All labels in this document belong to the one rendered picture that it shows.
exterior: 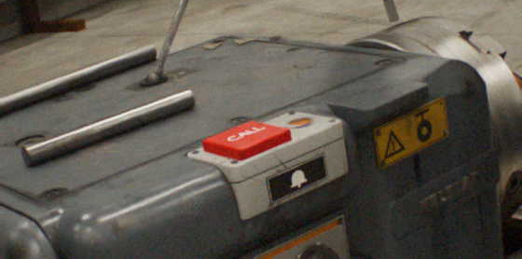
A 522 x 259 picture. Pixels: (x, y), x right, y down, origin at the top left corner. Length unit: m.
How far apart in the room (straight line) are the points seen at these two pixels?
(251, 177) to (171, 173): 0.07
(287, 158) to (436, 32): 0.48
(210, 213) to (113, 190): 0.09
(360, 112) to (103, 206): 0.28
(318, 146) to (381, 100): 0.10
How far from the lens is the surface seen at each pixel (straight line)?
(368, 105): 1.09
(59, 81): 1.37
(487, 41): 1.50
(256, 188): 1.00
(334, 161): 1.05
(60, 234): 0.95
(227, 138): 1.02
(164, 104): 1.16
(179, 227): 0.96
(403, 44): 1.41
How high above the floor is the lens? 1.57
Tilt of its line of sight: 16 degrees down
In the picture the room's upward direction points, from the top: 10 degrees counter-clockwise
